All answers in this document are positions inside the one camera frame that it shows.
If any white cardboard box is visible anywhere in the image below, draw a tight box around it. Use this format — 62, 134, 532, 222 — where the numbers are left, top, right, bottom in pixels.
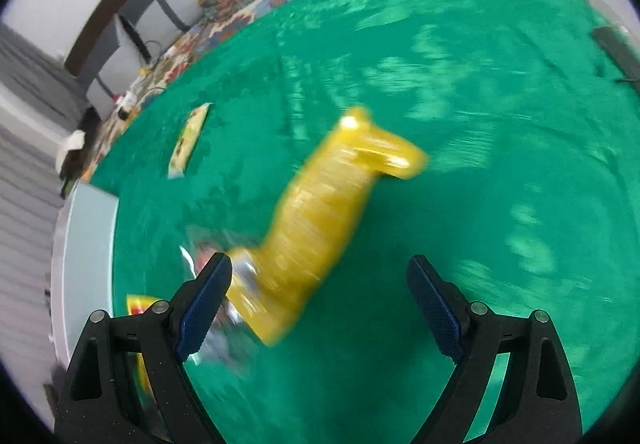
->
50, 184, 121, 370

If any green tablecloth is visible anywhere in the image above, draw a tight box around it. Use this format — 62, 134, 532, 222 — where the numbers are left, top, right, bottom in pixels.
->
87, 0, 640, 444

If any black and white cloth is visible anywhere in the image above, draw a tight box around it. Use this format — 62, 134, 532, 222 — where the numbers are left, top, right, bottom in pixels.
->
55, 127, 101, 182

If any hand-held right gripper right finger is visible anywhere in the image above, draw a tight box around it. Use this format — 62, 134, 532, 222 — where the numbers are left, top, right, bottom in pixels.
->
406, 254, 586, 444

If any silver crumpled snack packet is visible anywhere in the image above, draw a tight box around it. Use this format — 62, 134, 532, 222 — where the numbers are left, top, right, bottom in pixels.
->
180, 229, 261, 370

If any gold foil snack packet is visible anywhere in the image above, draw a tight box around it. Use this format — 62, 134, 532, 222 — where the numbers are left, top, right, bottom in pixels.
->
222, 105, 431, 345

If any long green yellow snack packet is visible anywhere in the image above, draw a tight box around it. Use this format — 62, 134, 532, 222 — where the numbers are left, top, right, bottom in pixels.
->
167, 103, 212, 180

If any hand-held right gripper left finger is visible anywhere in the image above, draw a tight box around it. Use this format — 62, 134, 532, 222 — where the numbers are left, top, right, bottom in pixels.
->
52, 251, 236, 444

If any black flat bar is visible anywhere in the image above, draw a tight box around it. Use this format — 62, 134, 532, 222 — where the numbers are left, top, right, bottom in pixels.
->
591, 26, 640, 80

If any crumpled yellow red snack packet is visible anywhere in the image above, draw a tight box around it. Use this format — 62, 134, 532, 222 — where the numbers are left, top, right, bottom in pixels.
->
125, 294, 161, 400

